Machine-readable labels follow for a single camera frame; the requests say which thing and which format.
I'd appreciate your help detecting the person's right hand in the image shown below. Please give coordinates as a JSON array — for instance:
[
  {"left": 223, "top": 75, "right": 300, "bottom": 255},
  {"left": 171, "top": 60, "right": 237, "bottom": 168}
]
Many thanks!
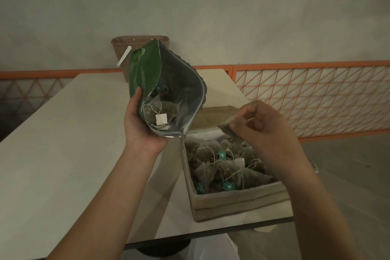
[{"left": 229, "top": 100, "right": 309, "bottom": 179}]

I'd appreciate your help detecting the person's left hand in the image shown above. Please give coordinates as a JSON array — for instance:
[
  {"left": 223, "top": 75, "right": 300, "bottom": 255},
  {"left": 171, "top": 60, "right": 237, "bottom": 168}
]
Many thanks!
[{"left": 124, "top": 87, "right": 172, "bottom": 157}]

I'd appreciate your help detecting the pyramid tea bag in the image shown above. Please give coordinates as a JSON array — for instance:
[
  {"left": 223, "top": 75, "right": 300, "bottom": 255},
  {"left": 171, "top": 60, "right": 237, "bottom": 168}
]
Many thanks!
[{"left": 217, "top": 116, "right": 248, "bottom": 138}]

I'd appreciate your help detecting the green foil pouch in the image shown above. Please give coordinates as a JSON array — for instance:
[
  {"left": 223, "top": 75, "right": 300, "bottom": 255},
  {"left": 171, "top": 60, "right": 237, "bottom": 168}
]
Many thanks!
[{"left": 128, "top": 39, "right": 208, "bottom": 139}]

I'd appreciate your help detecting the beige paper box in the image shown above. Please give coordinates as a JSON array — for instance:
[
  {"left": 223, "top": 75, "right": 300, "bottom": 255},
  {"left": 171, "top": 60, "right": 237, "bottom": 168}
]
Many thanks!
[{"left": 181, "top": 105, "right": 319, "bottom": 223}]

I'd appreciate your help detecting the person's right forearm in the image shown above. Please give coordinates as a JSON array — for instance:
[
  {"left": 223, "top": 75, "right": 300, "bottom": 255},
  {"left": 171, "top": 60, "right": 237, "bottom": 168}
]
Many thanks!
[{"left": 280, "top": 162, "right": 363, "bottom": 260}]

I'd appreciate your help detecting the person's left forearm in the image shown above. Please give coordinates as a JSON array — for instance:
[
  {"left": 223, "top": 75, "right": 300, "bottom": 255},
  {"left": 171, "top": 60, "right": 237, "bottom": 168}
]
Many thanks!
[{"left": 45, "top": 142, "right": 165, "bottom": 260}]

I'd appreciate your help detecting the orange mesh fence panel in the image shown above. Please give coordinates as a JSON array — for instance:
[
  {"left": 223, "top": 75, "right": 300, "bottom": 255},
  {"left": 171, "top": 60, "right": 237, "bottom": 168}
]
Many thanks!
[
  {"left": 231, "top": 60, "right": 390, "bottom": 143},
  {"left": 0, "top": 65, "right": 234, "bottom": 139}
]

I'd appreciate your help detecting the brown plastic basket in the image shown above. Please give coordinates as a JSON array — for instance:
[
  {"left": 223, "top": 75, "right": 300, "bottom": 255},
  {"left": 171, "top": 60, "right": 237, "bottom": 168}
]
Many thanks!
[{"left": 110, "top": 35, "right": 170, "bottom": 83}]

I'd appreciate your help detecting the black table base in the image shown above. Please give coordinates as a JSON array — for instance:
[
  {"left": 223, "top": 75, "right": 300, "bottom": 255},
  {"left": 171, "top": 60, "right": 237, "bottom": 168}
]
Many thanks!
[{"left": 135, "top": 240, "right": 191, "bottom": 258}]

